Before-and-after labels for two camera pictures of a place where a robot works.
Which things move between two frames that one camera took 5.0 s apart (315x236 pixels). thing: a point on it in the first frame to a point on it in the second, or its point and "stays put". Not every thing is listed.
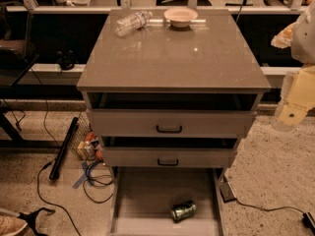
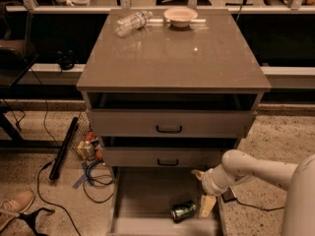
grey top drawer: [170, 124] stays put
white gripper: [305, 41] to [209, 182]
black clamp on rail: [66, 59] stays put
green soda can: [183, 210] stays put
